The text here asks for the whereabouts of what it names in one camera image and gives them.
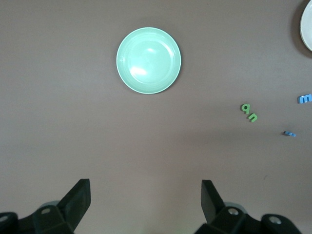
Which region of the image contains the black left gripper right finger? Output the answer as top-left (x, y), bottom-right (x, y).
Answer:
top-left (195, 179), bottom-right (303, 234)

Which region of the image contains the blue lowercase letter m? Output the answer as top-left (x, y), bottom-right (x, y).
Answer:
top-left (297, 94), bottom-right (312, 104)

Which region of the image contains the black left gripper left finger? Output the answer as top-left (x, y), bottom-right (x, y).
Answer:
top-left (0, 179), bottom-right (91, 234)

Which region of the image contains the green plate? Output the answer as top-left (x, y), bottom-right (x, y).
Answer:
top-left (116, 27), bottom-right (182, 95)

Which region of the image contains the pale beige plate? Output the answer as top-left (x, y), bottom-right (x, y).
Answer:
top-left (299, 0), bottom-right (312, 52)

